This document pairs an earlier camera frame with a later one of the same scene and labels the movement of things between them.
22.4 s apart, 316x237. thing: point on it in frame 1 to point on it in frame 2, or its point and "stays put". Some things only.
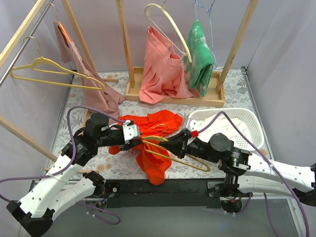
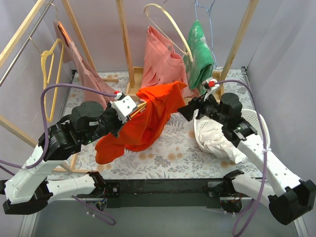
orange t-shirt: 152,161 to 145,129
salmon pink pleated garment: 164,75 stays put
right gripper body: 183,145 to 197,106
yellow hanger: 56,83 to 47,59
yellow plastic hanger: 163,138 to 142,104
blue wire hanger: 215,67 stays put
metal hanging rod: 14,61 stays put
